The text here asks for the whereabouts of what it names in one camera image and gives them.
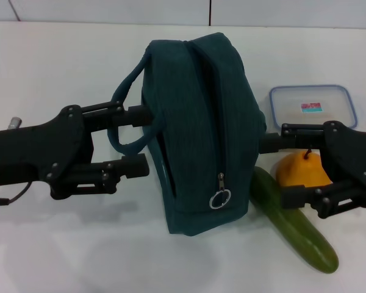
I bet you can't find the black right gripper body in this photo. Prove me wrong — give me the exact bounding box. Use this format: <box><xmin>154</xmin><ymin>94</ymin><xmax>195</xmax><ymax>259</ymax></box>
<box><xmin>320</xmin><ymin>120</ymin><xmax>366</xmax><ymax>211</ymax></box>

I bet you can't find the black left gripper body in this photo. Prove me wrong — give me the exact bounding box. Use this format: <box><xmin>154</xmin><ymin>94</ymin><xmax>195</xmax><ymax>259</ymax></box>
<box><xmin>0</xmin><ymin>105</ymin><xmax>95</xmax><ymax>189</ymax></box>

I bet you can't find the orange yellow pear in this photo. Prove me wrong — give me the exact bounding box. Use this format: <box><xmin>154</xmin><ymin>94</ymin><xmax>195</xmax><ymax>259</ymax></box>
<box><xmin>276</xmin><ymin>149</ymin><xmax>333</xmax><ymax>187</ymax></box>

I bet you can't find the green cucumber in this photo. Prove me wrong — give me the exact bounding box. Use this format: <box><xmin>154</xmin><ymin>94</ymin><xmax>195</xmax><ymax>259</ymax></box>
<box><xmin>249</xmin><ymin>166</ymin><xmax>339</xmax><ymax>274</ymax></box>

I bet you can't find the clear blue-rimmed food container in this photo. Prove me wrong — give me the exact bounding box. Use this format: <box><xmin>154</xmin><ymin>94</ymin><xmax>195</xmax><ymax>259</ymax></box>
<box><xmin>268</xmin><ymin>84</ymin><xmax>359</xmax><ymax>135</ymax></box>

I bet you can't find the dark teal insulated lunch bag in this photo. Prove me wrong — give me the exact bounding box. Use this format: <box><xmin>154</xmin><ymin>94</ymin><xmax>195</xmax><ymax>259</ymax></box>
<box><xmin>107</xmin><ymin>32</ymin><xmax>268</xmax><ymax>237</ymax></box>

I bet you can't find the left arm grey cable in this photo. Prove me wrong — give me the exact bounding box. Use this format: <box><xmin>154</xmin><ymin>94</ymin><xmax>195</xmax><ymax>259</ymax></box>
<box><xmin>0</xmin><ymin>115</ymin><xmax>31</xmax><ymax>206</ymax></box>

